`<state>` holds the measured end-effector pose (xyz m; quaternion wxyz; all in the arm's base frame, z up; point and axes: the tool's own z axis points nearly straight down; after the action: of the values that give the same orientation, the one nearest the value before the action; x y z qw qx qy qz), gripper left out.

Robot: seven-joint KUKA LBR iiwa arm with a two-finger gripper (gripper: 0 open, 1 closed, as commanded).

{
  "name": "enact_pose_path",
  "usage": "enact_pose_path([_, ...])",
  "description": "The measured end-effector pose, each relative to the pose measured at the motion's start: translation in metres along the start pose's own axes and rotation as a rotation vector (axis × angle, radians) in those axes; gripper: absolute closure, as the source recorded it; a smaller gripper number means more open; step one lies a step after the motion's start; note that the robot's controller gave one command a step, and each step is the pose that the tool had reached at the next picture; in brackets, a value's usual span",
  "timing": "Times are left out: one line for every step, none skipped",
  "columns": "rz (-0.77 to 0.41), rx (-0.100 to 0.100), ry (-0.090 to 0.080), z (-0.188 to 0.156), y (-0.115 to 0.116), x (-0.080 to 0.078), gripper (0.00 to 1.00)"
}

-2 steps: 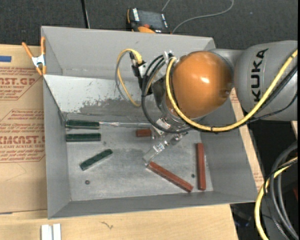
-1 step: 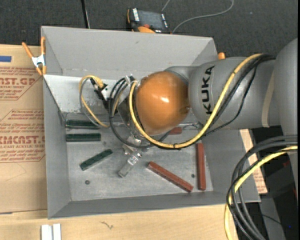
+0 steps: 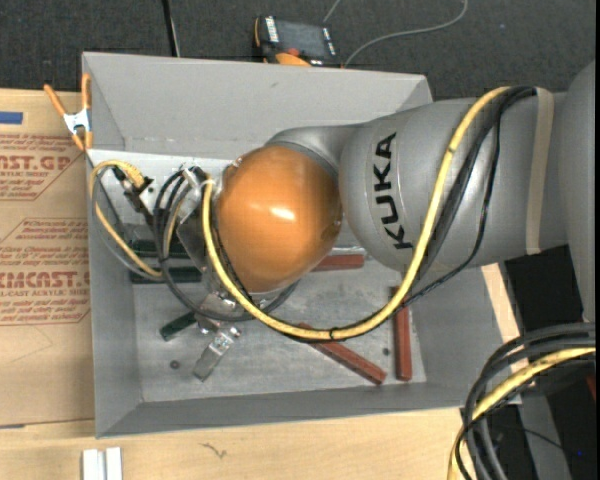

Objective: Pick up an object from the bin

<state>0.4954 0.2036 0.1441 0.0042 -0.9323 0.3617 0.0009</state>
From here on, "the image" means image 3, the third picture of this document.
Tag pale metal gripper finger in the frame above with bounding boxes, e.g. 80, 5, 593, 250
193, 329, 236, 383
197, 317, 242, 338

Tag grey metal bin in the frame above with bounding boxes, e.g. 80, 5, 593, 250
81, 51, 524, 439

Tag black cylinder on white bracket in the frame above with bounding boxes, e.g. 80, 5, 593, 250
113, 163, 156, 215

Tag dark green flat block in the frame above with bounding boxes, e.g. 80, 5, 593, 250
128, 265, 204, 285
159, 311, 198, 342
122, 222, 187, 259

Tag brown cardboard board, red print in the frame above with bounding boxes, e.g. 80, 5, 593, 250
0, 86, 96, 430

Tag red-brown flat block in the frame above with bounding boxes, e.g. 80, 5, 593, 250
297, 321, 388, 386
311, 253, 367, 273
390, 285, 413, 383

